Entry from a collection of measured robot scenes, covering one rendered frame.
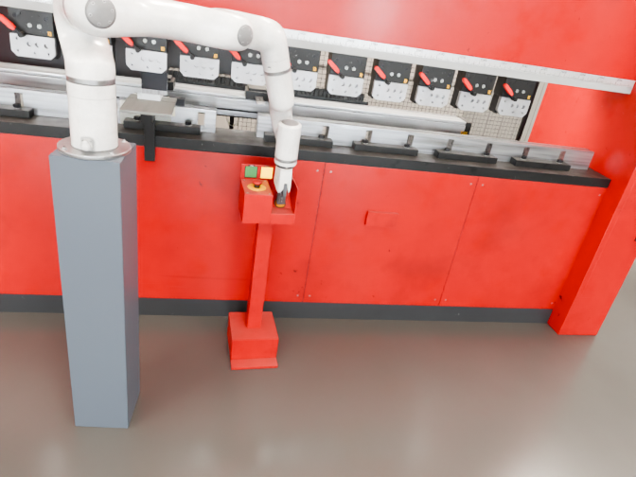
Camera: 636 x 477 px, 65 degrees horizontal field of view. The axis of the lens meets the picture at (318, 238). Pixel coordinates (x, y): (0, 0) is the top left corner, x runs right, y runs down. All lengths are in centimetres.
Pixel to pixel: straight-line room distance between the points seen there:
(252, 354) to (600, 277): 183
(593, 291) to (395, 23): 173
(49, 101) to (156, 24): 91
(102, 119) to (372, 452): 145
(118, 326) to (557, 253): 215
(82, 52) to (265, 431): 139
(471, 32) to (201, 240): 146
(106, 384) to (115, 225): 61
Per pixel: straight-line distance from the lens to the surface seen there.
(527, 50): 248
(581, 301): 301
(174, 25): 149
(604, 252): 289
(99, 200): 150
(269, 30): 165
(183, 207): 220
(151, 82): 220
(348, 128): 226
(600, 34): 266
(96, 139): 147
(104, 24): 137
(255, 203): 187
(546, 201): 267
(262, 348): 222
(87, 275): 163
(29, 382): 225
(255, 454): 193
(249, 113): 246
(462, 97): 238
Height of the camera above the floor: 150
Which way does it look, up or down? 27 degrees down
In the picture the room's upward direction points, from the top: 10 degrees clockwise
